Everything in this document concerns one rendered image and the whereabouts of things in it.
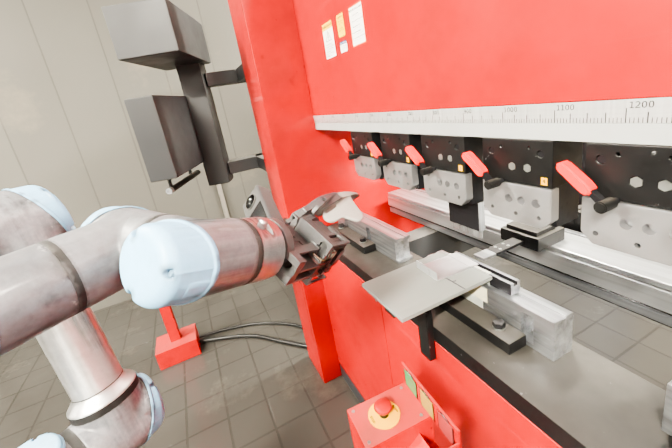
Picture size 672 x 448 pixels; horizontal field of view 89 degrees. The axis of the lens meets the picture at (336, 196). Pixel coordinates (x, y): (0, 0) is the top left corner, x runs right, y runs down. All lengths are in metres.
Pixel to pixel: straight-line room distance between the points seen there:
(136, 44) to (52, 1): 1.94
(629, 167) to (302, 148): 1.21
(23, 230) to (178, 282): 0.47
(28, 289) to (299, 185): 1.30
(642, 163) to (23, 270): 0.71
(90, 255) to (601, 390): 0.84
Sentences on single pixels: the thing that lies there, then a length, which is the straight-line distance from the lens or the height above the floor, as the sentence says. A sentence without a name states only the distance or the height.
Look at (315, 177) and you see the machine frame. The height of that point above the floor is 1.12.
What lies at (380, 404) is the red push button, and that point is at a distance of 0.89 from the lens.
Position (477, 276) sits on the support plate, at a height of 1.00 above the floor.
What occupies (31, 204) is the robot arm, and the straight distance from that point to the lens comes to 0.76.
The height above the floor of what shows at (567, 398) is 0.87.
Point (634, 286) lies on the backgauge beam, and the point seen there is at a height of 0.96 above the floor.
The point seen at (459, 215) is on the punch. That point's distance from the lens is 0.93.
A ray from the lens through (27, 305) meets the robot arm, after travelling 0.37.
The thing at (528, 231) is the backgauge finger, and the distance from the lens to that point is 1.08.
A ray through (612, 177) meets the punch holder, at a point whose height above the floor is 1.29.
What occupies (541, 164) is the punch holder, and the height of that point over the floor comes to 1.30.
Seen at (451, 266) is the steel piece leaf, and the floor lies 1.00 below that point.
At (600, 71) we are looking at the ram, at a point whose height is 1.44.
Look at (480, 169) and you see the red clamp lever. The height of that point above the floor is 1.28.
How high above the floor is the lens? 1.47
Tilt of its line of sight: 16 degrees down
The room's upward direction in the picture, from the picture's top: 10 degrees counter-clockwise
